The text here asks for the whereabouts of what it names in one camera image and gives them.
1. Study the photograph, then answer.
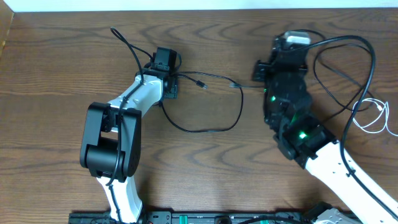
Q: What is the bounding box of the white usb cable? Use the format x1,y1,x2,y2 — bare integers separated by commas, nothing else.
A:
351,97,398,137

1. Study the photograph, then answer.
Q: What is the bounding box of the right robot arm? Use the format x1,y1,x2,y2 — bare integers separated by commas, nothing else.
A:
253,32,397,223

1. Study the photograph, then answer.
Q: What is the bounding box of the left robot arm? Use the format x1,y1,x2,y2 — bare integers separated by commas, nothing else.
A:
80,47,182,223

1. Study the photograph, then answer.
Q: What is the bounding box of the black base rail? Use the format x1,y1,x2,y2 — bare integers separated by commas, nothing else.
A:
68,202,361,224

